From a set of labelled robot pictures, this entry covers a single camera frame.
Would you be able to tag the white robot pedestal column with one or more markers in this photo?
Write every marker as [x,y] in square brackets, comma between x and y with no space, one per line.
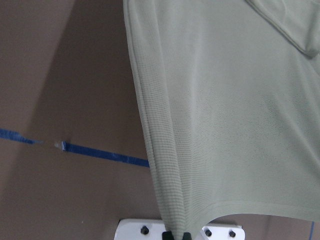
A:
[151,229]

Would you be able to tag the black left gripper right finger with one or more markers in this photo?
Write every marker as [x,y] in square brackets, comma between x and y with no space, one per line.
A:
[187,236]

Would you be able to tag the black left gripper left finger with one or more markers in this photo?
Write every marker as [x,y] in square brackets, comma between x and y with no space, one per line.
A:
[167,235]

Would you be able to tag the olive green long-sleeve shirt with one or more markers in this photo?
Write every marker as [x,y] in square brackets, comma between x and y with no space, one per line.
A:
[228,93]

